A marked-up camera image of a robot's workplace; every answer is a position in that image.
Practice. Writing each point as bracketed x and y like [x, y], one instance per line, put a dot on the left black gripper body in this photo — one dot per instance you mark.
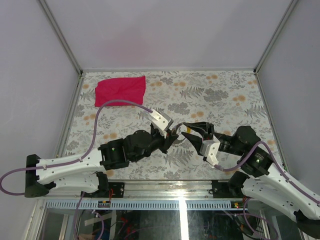
[159, 142]

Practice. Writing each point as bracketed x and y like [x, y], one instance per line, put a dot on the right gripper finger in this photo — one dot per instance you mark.
[199, 127]
[196, 141]

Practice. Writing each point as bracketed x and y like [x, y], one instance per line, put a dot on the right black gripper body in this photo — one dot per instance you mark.
[208, 135]

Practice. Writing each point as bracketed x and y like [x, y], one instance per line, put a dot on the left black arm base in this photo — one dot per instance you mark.
[116, 190]

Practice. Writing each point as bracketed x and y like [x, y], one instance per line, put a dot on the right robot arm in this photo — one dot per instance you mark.
[257, 174]

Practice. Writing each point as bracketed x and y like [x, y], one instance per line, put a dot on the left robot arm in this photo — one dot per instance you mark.
[85, 173]

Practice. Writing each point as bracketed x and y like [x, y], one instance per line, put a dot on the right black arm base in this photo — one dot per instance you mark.
[220, 190]

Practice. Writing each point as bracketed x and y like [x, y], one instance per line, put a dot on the pink folded cloth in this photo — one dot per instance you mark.
[122, 88]

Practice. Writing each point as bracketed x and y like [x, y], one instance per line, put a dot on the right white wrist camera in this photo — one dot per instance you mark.
[209, 150]

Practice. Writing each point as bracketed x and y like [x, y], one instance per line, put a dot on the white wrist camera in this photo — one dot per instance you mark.
[161, 122]
[209, 150]

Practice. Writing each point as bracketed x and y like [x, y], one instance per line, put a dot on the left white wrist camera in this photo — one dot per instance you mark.
[161, 122]

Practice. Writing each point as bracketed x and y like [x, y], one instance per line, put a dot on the aluminium front rail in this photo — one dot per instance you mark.
[134, 189]

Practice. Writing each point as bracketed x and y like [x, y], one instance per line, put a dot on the white slotted cable duct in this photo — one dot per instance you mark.
[121, 204]

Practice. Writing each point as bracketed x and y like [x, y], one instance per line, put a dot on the right aluminium frame post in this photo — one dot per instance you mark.
[284, 19]

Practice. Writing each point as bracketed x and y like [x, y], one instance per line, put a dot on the aluminium frame post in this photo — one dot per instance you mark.
[60, 36]
[284, 19]

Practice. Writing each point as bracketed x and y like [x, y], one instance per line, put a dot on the left aluminium frame post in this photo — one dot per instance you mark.
[60, 36]

